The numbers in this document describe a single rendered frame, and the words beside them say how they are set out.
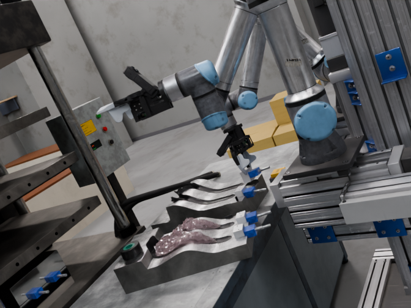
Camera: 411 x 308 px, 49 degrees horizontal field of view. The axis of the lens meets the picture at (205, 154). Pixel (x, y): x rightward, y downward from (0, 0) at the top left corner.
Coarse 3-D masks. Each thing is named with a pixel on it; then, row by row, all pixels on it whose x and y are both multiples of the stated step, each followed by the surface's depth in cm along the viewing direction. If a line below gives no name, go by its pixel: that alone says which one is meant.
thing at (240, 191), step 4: (240, 188) 185; (244, 188) 185; (248, 188) 185; (252, 188) 183; (264, 188) 180; (236, 192) 184; (240, 192) 183; (244, 192) 183; (248, 192) 182; (252, 192) 181; (240, 196) 184; (248, 196) 183; (252, 196) 182
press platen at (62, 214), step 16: (48, 208) 243; (64, 208) 227; (80, 208) 214; (0, 224) 257; (16, 224) 239; (32, 224) 223; (48, 224) 210; (64, 224) 204; (0, 240) 220; (16, 240) 207; (32, 240) 195; (48, 240) 195; (0, 256) 193; (16, 256) 182; (32, 256) 187; (0, 272) 174; (16, 272) 179
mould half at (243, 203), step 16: (256, 176) 200; (192, 192) 204; (208, 192) 204; (224, 192) 198; (256, 192) 192; (176, 208) 195; (192, 208) 192; (208, 208) 189; (224, 208) 184; (240, 208) 181; (256, 208) 188; (160, 224) 203; (176, 224) 199
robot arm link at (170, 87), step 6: (168, 78) 127; (174, 78) 126; (162, 84) 128; (168, 84) 126; (174, 84) 126; (168, 90) 127; (174, 90) 126; (168, 96) 127; (174, 96) 127; (180, 96) 128
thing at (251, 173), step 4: (248, 168) 194; (256, 168) 192; (264, 168) 190; (268, 168) 189; (240, 172) 193; (248, 172) 192; (252, 172) 191; (256, 172) 190; (260, 172) 192; (244, 176) 193; (248, 176) 192; (252, 176) 192; (244, 180) 194; (248, 180) 193; (252, 180) 193
